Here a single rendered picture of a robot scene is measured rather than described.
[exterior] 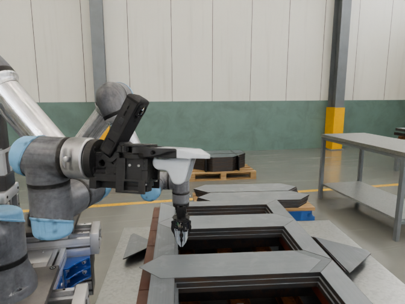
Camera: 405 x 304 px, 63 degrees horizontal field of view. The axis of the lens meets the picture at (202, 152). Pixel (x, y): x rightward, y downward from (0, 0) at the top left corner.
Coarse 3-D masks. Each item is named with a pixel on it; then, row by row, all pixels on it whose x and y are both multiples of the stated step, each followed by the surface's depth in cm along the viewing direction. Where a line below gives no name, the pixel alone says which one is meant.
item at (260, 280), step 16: (192, 208) 202; (208, 208) 203; (224, 208) 204; (240, 208) 204; (256, 208) 204; (288, 240) 163; (320, 256) 141; (320, 272) 129; (176, 288) 121; (192, 288) 124; (208, 288) 125; (224, 288) 125; (240, 288) 126; (256, 288) 126; (272, 288) 127; (320, 288) 126
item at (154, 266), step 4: (160, 256) 140; (152, 260) 137; (156, 260) 137; (160, 260) 137; (148, 264) 134; (152, 264) 134; (156, 264) 134; (160, 264) 134; (148, 268) 131; (152, 268) 131; (156, 268) 131; (160, 268) 131; (148, 272) 128; (152, 272) 128; (156, 272) 128; (160, 272) 128; (160, 276) 125
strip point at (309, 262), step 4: (296, 252) 144; (300, 256) 141; (304, 256) 141; (308, 256) 141; (300, 260) 138; (304, 260) 138; (308, 260) 138; (312, 260) 138; (316, 260) 138; (320, 260) 138; (304, 264) 134; (308, 264) 134; (312, 264) 134; (316, 264) 134; (308, 268) 131; (312, 268) 131; (308, 272) 128
